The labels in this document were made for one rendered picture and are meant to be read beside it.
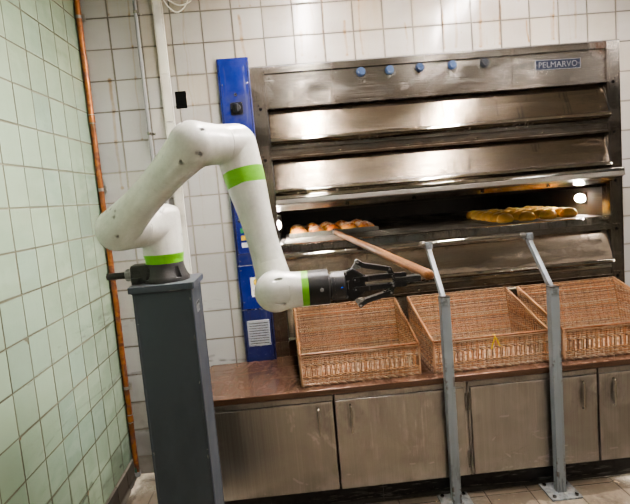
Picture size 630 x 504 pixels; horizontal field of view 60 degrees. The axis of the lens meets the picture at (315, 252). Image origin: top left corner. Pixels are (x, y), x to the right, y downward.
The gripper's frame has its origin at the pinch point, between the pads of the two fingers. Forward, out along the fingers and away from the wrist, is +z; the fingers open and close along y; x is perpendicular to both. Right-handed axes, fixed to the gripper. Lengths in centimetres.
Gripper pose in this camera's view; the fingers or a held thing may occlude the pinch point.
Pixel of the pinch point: (406, 278)
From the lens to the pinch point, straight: 145.3
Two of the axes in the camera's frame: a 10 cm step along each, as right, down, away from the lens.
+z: 9.9, -0.9, 0.5
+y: 0.9, 9.9, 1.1
